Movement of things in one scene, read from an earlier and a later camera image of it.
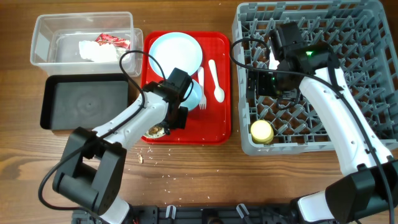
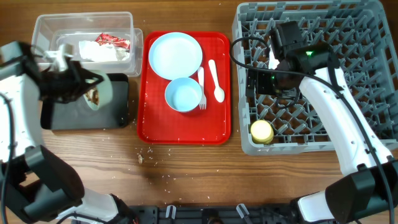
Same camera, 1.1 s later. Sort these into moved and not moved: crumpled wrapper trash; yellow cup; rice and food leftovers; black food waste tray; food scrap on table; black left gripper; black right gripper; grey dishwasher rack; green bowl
Moved: black left gripper; green bowl; rice and food leftovers
Not moved: black right gripper; grey dishwasher rack; yellow cup; food scrap on table; crumpled wrapper trash; black food waste tray
